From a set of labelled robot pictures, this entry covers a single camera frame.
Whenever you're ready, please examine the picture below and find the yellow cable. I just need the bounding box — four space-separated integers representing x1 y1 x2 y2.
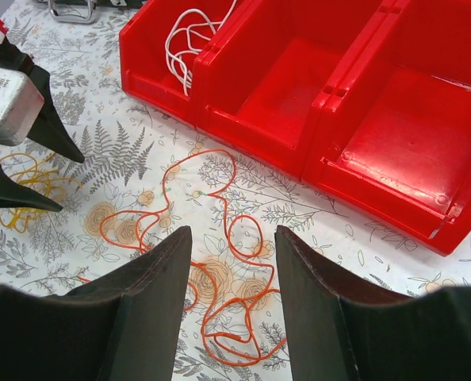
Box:
0 151 84 234

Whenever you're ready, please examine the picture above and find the floral patterned mat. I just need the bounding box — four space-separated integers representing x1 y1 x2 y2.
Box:
0 1 471 380

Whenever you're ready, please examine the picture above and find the orange cable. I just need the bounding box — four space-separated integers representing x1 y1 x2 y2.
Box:
76 148 289 368

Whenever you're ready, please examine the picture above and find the black poker chip case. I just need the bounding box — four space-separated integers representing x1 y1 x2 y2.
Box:
38 0 142 25

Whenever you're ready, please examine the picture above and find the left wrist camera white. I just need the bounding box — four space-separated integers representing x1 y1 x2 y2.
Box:
0 19 45 146

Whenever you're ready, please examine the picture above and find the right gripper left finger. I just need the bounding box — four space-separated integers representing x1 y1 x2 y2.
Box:
0 226 192 380

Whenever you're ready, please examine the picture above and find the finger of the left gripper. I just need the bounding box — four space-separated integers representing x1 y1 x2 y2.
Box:
0 37 85 163
0 165 63 212

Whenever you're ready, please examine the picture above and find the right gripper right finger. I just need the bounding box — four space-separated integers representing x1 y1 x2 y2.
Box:
275 226 471 380

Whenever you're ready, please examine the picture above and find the red three-compartment bin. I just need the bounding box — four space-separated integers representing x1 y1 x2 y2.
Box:
120 1 471 256

